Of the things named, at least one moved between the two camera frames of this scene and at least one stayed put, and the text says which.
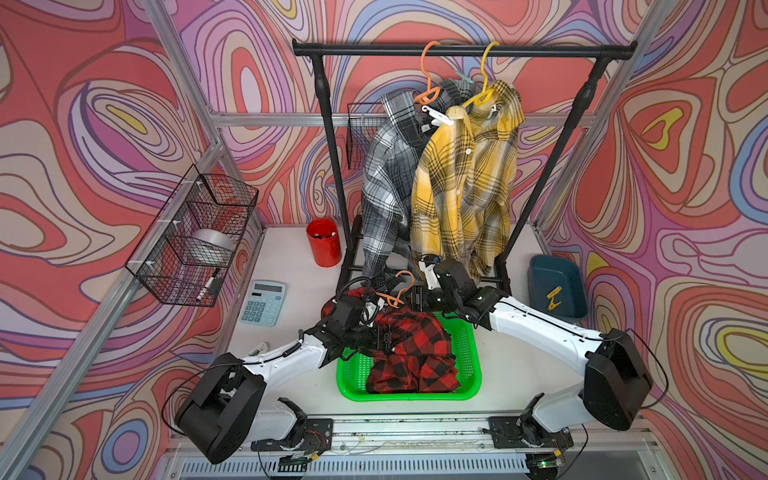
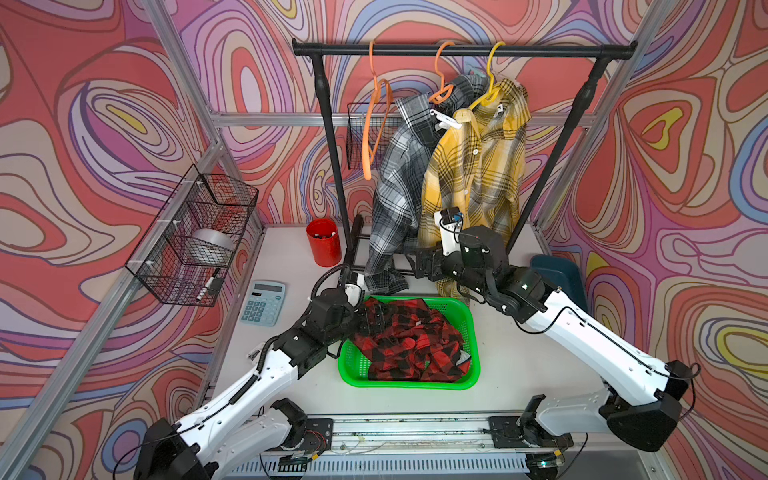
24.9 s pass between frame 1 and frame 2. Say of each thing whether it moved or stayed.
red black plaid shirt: moved
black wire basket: stayed
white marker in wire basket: stayed
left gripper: moved
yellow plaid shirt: stayed
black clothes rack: stayed
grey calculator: stayed
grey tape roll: stayed
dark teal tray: stayed
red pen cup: stayed
